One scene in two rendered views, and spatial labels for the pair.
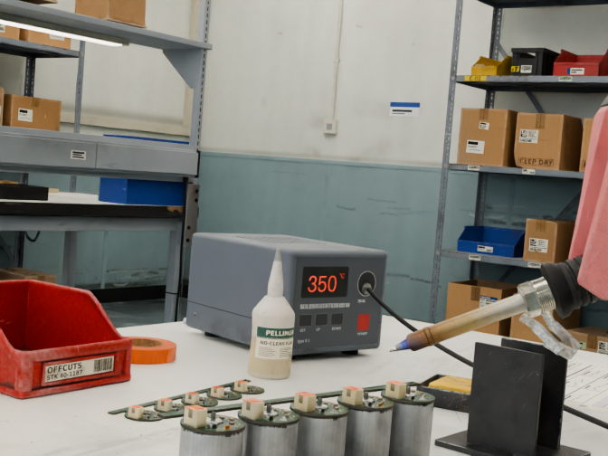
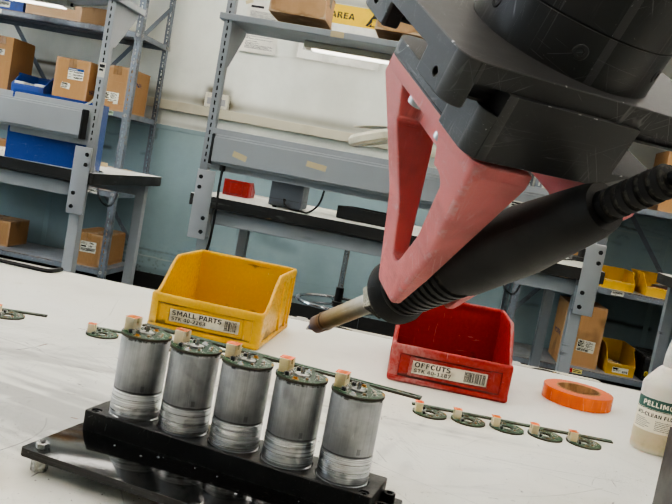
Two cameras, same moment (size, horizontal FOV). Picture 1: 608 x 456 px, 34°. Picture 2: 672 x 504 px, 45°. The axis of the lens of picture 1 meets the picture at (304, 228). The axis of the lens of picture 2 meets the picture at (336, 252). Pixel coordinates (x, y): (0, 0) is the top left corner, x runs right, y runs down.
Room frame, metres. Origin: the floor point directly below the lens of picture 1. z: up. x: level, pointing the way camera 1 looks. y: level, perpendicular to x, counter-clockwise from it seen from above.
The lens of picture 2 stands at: (0.25, -0.36, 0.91)
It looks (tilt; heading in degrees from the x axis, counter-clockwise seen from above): 6 degrees down; 60
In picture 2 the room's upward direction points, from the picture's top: 11 degrees clockwise
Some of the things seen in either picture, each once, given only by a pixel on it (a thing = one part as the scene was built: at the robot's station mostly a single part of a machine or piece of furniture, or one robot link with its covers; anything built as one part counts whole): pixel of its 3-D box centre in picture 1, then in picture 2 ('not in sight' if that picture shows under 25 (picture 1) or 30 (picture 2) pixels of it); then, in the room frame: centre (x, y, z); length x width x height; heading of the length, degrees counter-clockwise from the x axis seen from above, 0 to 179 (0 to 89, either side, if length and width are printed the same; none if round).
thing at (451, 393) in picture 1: (475, 394); not in sight; (0.71, -0.13, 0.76); 0.07 x 0.05 x 0.02; 67
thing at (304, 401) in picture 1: (306, 401); (235, 350); (0.40, -0.01, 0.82); 0.01 x 0.01 x 0.01; 42
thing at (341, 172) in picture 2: not in sight; (400, 186); (1.74, 1.86, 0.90); 1.30 x 0.06 x 0.12; 143
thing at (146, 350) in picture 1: (139, 349); (577, 395); (0.79, 0.13, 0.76); 0.06 x 0.06 x 0.01
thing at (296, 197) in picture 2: not in sight; (289, 195); (1.52, 2.21, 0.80); 0.15 x 0.12 x 0.10; 55
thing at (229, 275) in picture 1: (284, 292); not in sight; (0.91, 0.01, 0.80); 0.15 x 0.12 x 0.10; 40
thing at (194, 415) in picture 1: (197, 416); (134, 323); (0.37, 0.03, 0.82); 0.01 x 0.01 x 0.01; 42
